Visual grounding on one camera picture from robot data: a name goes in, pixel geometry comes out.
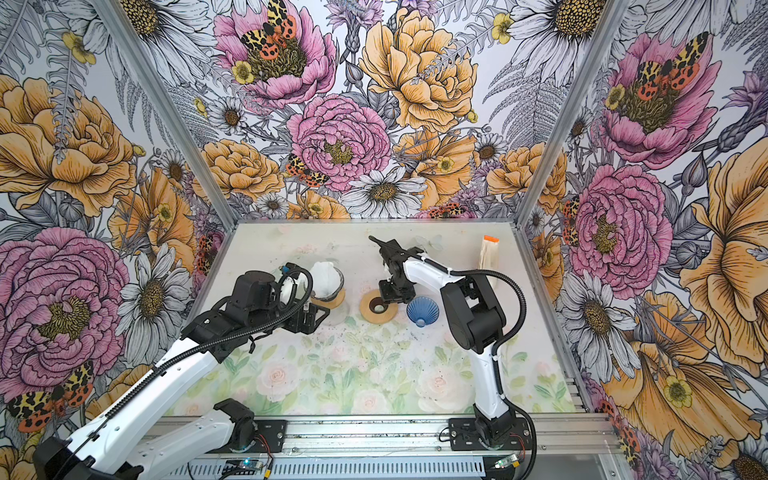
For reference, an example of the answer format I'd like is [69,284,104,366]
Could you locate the blue glass dripper cone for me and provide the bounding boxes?
[406,296,440,328]

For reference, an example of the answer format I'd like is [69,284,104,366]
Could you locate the wooden dripper ring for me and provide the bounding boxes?
[358,289,399,326]
[311,289,347,310]

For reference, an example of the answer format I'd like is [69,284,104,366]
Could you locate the white paper coffee filter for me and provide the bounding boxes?
[308,260,343,299]

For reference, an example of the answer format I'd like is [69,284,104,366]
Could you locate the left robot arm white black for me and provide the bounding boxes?
[33,263,329,479]

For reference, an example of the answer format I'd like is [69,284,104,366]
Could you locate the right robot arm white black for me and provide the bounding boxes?
[369,236,527,447]

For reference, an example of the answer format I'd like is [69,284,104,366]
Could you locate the coffee filter pack orange top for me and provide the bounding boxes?
[479,235,500,271]

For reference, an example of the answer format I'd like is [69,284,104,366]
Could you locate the green circuit board left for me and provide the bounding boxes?
[222,458,267,475]

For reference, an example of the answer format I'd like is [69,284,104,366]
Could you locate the green circuit board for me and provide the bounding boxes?
[494,453,520,470]
[222,458,267,475]

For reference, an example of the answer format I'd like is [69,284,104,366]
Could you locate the green circuit board right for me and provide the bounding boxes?
[494,453,520,470]

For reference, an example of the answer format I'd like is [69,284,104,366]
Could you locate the clear glass carafe brown handle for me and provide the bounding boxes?
[323,303,350,326]

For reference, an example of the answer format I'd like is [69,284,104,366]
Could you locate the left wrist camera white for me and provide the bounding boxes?
[278,263,302,309]

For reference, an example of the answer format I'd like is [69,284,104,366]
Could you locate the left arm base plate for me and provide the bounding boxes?
[239,418,288,454]

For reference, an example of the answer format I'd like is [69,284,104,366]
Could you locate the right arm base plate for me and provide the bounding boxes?
[448,416,533,452]

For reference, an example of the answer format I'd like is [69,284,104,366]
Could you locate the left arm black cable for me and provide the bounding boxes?
[53,262,314,475]

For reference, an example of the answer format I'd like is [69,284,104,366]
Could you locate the aluminium front rail frame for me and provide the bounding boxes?
[141,413,633,479]

